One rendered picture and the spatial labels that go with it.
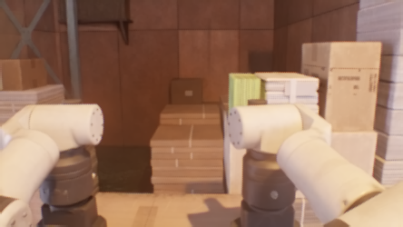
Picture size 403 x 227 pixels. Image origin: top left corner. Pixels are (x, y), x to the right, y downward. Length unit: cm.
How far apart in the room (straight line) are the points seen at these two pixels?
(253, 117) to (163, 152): 171
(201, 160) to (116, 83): 297
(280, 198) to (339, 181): 16
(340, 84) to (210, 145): 130
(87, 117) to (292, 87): 59
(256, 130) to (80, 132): 26
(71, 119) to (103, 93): 443
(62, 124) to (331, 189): 38
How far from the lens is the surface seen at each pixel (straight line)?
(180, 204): 78
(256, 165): 46
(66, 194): 52
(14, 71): 211
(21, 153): 41
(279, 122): 45
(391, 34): 103
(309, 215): 100
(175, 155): 211
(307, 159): 37
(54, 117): 50
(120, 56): 478
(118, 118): 491
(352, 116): 96
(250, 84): 86
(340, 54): 93
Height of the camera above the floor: 147
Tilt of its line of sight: 12 degrees down
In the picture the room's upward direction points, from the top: straight up
